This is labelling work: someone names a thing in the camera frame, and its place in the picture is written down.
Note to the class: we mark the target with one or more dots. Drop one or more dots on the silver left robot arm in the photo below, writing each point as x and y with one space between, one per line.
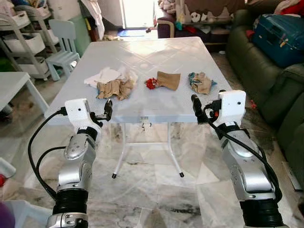
76 171

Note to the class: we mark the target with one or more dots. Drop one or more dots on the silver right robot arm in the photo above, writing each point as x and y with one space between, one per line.
247 171

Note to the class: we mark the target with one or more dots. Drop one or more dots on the teal and beige crumpled trash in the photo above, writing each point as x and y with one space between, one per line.
202 83

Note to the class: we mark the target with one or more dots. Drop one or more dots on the crumpled white paper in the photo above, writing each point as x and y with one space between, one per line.
107 75

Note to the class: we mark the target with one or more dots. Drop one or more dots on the flat brown paper bag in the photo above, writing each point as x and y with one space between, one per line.
169 80

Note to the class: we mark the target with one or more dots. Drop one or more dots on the small white tissue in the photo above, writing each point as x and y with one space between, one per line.
131 76

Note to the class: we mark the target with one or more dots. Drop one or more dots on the small red floor item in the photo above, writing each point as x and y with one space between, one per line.
252 104

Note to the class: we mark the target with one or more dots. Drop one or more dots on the small red wrapper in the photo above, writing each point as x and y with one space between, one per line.
151 83

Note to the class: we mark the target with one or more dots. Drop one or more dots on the large white folding table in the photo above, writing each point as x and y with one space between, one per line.
142 61

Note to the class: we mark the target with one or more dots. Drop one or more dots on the dark green sofa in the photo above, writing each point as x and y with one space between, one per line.
266 90

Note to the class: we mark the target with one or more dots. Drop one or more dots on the pale blue child chair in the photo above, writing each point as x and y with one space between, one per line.
64 57

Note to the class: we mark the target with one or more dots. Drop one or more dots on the beige slippers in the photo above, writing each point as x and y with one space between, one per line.
110 37

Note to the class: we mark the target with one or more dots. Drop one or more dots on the blue door mat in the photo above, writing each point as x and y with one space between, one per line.
133 33

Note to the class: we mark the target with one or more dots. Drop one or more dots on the green cabinet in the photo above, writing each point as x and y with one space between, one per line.
81 33

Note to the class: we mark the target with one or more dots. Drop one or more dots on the dark purple sofa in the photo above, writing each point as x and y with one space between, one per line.
166 28

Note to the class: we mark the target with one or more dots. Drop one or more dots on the small white plastic table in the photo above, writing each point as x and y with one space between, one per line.
14 83

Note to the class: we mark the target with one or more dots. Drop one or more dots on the hanging white cloth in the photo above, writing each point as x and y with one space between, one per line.
93 16

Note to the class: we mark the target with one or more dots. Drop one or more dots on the brown panda blanket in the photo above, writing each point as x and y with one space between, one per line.
213 7

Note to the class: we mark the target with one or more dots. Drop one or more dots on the blue suitcase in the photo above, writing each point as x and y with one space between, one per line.
280 40

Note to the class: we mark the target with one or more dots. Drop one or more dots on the white tiered storage rack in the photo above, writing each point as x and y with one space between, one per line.
23 45
42 19

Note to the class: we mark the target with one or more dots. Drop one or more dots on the pile of stuffed toys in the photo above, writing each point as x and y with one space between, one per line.
167 6

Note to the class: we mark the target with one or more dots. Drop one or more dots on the pale plastic stool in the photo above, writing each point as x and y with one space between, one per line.
33 213

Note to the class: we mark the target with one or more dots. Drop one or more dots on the red cloth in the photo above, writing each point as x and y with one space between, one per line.
292 7

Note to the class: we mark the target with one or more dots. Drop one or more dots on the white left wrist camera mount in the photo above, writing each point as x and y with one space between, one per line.
77 113

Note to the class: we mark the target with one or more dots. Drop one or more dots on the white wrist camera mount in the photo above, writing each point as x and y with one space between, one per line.
232 107
77 113

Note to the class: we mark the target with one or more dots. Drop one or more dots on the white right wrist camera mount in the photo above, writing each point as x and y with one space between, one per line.
232 107

